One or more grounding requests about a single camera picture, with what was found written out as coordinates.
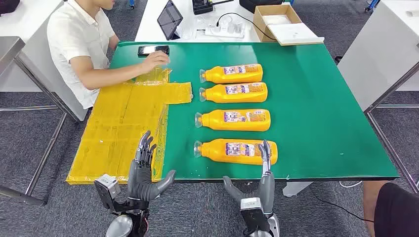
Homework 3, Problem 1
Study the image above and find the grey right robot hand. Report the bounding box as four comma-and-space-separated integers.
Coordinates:
223, 140, 276, 215

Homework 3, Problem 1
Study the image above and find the person's hand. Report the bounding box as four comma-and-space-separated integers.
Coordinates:
141, 50, 171, 73

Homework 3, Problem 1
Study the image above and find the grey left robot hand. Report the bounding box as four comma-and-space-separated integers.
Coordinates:
126, 130, 177, 203

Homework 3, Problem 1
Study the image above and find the orange detergent bottle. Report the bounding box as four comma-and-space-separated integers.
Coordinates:
200, 64, 264, 84
193, 138, 278, 166
199, 82, 268, 104
195, 109, 271, 132

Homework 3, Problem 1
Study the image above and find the black smartphone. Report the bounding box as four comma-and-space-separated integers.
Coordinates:
137, 45, 170, 58

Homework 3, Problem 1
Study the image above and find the white table leg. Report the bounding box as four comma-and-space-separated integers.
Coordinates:
283, 181, 313, 198

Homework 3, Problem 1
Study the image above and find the white table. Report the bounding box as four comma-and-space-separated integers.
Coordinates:
134, 0, 262, 43

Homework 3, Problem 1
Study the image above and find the black tablet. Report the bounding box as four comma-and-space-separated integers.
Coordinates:
157, 0, 184, 41

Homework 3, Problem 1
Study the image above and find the yellow taped cardboard sheet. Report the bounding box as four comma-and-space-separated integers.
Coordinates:
66, 68, 193, 186

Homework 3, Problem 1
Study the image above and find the black electronic device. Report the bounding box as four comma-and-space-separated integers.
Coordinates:
192, 0, 235, 15

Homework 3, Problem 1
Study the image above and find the white power strip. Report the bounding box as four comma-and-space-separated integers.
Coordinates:
204, 16, 246, 39

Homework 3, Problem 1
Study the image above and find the person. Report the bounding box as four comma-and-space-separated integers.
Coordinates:
362, 180, 419, 237
46, 0, 171, 110

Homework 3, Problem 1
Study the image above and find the green table mat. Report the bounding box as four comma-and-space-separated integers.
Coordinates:
109, 40, 400, 182

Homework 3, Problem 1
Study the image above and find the brown cardboard box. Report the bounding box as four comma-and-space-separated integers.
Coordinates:
252, 3, 303, 43

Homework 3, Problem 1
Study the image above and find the black bag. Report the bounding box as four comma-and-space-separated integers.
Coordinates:
239, 0, 285, 14
0, 0, 21, 15

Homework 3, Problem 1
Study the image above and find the white foam pad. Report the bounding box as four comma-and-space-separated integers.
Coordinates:
263, 14, 292, 26

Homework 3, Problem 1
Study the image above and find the white foam board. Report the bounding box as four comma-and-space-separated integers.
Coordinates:
267, 22, 325, 46

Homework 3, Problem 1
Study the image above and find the white desk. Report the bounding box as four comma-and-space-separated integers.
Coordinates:
0, 0, 88, 121
337, 0, 419, 112

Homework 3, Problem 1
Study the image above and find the steel table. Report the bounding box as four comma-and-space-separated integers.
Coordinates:
0, 36, 81, 207

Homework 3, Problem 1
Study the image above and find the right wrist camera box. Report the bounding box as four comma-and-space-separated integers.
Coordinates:
240, 197, 270, 234

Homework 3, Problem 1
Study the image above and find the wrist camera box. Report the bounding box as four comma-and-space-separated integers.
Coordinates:
94, 174, 122, 210
240, 197, 270, 234

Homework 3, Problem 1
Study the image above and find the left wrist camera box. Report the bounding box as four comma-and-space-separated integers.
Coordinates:
94, 174, 122, 210

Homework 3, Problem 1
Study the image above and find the black floor cable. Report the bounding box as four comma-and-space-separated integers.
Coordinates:
309, 186, 374, 223

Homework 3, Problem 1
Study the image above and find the black power cable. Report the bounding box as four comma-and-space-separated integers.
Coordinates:
216, 12, 279, 41

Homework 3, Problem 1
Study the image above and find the white floor cable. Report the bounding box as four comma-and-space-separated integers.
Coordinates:
338, 180, 363, 189

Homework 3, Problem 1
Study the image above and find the steel table frame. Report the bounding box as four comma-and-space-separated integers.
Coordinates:
364, 62, 419, 194

